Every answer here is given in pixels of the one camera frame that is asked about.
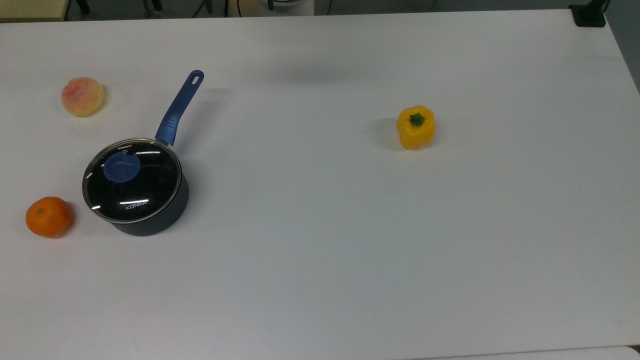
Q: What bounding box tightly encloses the glass lid with blue knob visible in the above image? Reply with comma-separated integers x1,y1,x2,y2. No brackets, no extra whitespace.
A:
82,138,182,224

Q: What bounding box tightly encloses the yellow bell pepper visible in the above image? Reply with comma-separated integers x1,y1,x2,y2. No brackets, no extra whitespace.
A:
396,105,436,150

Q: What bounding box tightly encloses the white round base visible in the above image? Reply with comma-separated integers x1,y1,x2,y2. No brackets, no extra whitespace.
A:
258,0,315,16

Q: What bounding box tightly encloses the pink yellow peach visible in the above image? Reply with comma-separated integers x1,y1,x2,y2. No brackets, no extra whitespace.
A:
61,76,106,118

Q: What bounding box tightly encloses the orange mandarin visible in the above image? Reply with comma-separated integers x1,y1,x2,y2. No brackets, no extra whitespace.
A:
25,196,74,239

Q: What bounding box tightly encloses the tan wooden desk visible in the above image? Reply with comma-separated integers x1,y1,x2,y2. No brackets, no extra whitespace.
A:
0,0,71,23

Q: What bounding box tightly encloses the dark saucepan with blue handle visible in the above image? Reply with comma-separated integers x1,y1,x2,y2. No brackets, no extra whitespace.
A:
82,70,205,237

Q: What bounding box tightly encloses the black clamp mount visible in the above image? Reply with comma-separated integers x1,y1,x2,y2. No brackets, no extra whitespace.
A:
569,0,610,28

